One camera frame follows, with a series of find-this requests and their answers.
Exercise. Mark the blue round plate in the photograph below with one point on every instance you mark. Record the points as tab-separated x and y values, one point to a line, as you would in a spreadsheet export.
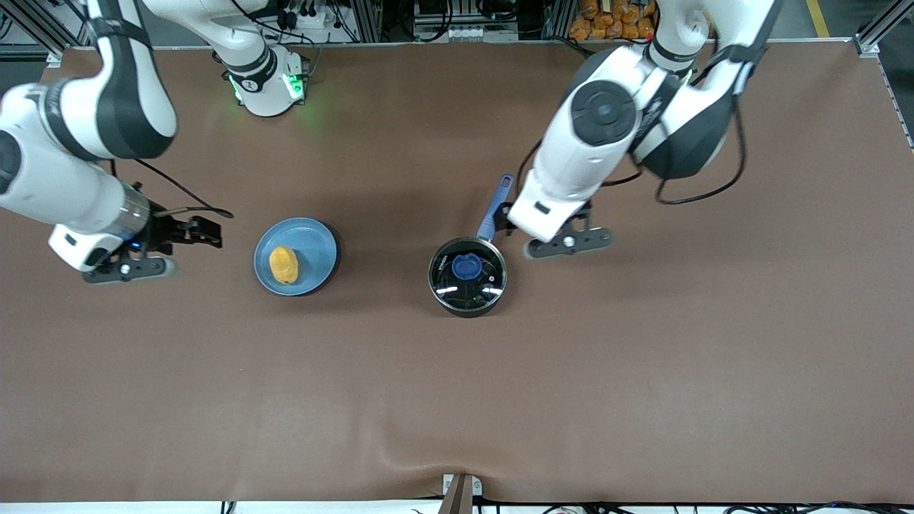
314	250

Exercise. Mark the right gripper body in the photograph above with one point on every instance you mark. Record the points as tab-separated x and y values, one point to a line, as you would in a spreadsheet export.
163	231

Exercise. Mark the white power strip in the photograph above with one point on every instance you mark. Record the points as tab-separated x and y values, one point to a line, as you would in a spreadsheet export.
464	33

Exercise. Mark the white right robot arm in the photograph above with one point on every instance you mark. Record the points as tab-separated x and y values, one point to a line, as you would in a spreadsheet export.
43	178

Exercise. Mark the bag of orange items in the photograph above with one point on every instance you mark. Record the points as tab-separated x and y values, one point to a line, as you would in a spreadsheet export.
607	21

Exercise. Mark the brown table mat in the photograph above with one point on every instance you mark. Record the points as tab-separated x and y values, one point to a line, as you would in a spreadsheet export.
457	392

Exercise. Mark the glass lid blue knob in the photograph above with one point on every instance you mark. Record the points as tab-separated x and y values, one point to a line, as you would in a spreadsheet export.
468	268

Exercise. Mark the metal table edge bracket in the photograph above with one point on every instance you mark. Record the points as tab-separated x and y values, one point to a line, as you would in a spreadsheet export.
460	496

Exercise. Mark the aluminium frame post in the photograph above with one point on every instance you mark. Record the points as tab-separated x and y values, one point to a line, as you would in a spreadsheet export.
867	44
54	58

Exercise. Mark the yellow potato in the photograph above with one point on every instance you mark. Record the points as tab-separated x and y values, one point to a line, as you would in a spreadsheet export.
284	265

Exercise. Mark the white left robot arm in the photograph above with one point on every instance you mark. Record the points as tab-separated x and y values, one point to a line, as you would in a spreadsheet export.
600	114

